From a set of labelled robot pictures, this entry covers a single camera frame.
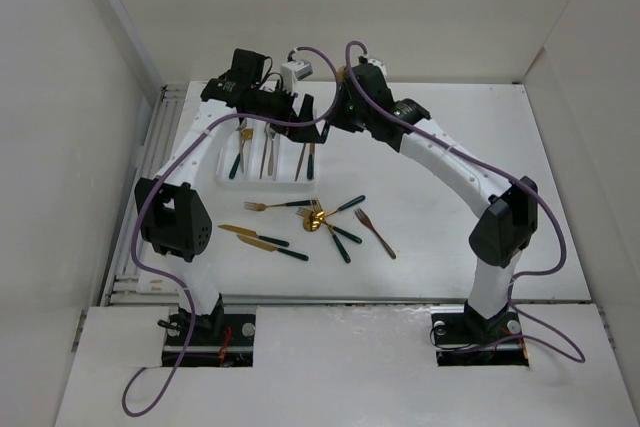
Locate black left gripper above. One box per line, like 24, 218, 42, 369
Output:
247, 80, 321, 143

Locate purple cable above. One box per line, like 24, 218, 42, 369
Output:
122, 45, 341, 418
343, 40, 586, 364

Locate rose gold knife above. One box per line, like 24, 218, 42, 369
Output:
294, 143, 307, 182

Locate gold knife green handle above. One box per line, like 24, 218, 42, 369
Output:
219, 224, 290, 247
306, 143, 316, 181
236, 234, 309, 262

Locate aluminium rail frame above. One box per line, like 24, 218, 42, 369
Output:
96, 84, 187, 307

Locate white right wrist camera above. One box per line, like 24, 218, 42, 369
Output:
358, 55, 388, 78

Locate white three-compartment cutlery tray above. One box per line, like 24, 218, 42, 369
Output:
215, 120, 315, 193

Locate gold fork green handle lower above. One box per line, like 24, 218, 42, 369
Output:
311, 199, 351, 264

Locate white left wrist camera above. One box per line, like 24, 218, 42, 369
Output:
280, 60, 313, 96

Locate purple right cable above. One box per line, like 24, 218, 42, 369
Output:
343, 40, 586, 364

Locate gold spoon green handle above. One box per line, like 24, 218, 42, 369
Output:
229, 128, 253, 179
337, 65, 349, 83

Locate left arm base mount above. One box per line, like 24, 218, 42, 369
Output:
158, 306, 256, 368

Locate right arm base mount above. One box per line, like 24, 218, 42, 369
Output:
429, 311, 529, 367

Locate silver fork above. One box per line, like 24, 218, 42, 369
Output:
267, 124, 277, 176

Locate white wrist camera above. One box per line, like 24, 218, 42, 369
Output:
358, 55, 388, 78
280, 60, 313, 96

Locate gold spoon in pile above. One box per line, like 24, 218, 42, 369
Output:
296, 195, 366, 232

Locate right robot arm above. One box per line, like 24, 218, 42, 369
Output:
328, 62, 538, 341

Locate silver spoon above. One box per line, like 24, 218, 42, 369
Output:
239, 119, 252, 171

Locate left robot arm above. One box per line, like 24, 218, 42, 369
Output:
134, 49, 321, 344

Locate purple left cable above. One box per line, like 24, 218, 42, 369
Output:
122, 45, 341, 418

